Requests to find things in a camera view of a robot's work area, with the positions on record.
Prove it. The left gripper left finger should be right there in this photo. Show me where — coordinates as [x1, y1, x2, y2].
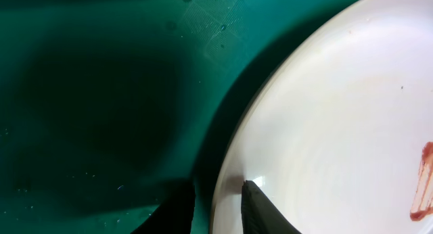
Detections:
[131, 181, 196, 234]

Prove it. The teal plastic serving tray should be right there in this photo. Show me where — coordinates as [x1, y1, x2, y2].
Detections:
[1, 0, 358, 233]

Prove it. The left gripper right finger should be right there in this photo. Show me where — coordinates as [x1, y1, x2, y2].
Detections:
[241, 181, 300, 234]

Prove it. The white plate top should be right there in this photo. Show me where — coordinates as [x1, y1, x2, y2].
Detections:
[209, 0, 432, 233]

